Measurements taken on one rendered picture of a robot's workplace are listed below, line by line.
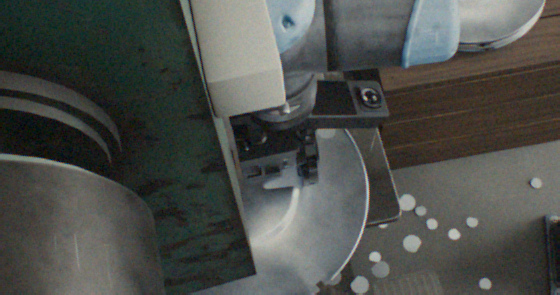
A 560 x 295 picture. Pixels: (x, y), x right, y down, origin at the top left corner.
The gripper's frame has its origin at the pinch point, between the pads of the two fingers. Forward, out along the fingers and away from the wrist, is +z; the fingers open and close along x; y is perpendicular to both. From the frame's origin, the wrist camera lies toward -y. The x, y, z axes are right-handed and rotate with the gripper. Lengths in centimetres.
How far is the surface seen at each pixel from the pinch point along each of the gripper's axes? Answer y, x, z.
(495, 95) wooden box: -41, -32, 54
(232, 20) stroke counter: 5, 15, -54
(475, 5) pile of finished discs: -40, -45, 42
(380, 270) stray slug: -6.9, 8.4, 15.1
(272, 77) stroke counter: 4, 18, -53
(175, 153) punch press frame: 10, 19, -49
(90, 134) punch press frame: 13, 21, -55
